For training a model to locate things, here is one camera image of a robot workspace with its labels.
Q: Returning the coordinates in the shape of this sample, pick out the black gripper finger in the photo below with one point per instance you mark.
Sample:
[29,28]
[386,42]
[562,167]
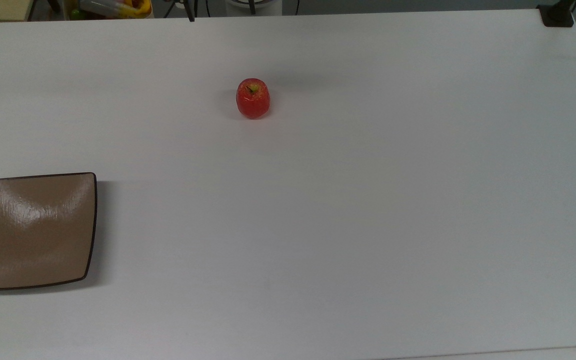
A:
[189,10]
[251,7]

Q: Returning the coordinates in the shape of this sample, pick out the red apple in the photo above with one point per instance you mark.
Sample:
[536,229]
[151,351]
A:
[253,102]

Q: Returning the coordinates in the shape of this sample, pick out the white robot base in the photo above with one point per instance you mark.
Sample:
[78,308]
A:
[268,6]

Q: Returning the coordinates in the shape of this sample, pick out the brown square ceramic plate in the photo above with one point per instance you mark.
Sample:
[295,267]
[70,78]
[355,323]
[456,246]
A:
[33,235]

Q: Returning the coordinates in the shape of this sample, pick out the bin of colourful items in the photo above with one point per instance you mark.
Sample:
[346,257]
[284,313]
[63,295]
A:
[113,8]

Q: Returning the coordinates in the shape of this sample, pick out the black table clamp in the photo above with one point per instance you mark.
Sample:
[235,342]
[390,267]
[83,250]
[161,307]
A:
[557,17]

